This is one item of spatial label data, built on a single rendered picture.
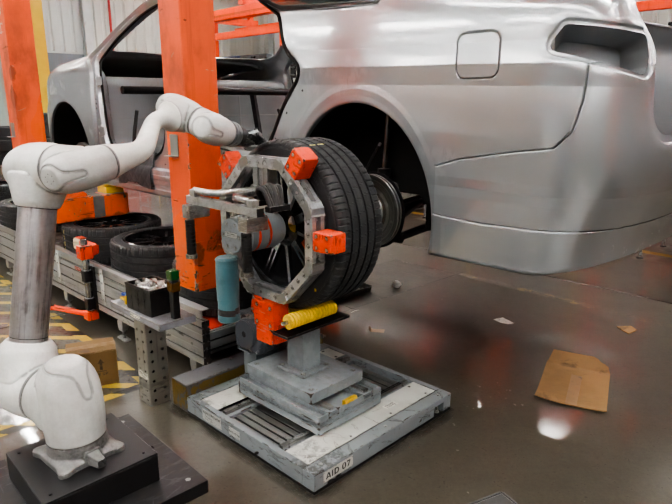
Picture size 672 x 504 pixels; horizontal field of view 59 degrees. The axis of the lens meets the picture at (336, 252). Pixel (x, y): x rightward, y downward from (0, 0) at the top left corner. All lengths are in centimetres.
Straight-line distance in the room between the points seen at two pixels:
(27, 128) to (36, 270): 253
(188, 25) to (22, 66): 193
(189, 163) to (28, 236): 89
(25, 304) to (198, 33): 127
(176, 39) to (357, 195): 96
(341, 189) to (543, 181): 67
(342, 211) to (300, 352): 69
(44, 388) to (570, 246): 162
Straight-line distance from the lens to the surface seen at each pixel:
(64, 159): 167
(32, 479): 180
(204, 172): 255
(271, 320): 230
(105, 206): 450
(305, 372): 249
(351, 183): 214
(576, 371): 324
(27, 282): 183
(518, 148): 207
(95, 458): 175
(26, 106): 428
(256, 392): 257
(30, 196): 179
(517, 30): 209
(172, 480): 182
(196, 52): 254
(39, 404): 175
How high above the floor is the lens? 132
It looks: 14 degrees down
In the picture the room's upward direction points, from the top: straight up
